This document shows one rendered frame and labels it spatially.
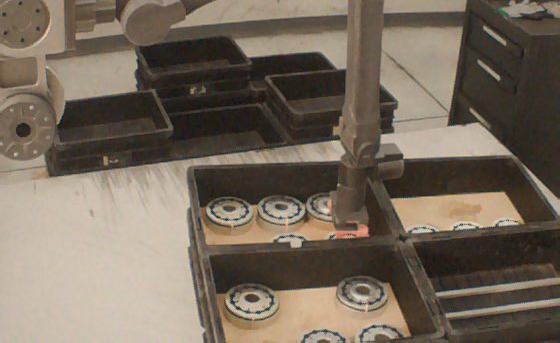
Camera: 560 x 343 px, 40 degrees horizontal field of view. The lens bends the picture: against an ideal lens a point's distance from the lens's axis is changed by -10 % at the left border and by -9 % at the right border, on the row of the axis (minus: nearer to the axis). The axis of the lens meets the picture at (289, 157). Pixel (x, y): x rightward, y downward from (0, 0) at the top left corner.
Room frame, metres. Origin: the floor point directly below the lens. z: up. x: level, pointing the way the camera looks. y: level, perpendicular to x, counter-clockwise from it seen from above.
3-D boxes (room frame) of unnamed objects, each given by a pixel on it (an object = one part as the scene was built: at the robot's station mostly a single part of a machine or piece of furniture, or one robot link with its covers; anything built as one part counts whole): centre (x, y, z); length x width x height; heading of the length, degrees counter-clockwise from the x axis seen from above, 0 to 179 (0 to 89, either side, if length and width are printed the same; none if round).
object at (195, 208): (1.44, -0.01, 0.92); 0.40 x 0.30 x 0.02; 103
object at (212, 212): (1.48, 0.12, 0.86); 0.10 x 0.10 x 0.01
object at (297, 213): (1.51, 0.01, 0.86); 0.10 x 0.10 x 0.01
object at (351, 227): (1.37, -0.13, 0.91); 0.07 x 0.07 x 0.09; 8
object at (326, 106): (2.65, -0.12, 0.37); 0.40 x 0.30 x 0.45; 114
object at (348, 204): (1.39, -0.12, 0.98); 0.10 x 0.07 x 0.07; 8
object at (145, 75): (2.86, 0.41, 0.37); 0.40 x 0.30 x 0.45; 114
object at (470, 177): (1.53, -0.40, 0.87); 0.40 x 0.30 x 0.11; 103
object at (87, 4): (1.14, 0.33, 1.45); 0.09 x 0.08 x 0.12; 24
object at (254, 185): (1.44, -0.01, 0.87); 0.40 x 0.30 x 0.11; 103
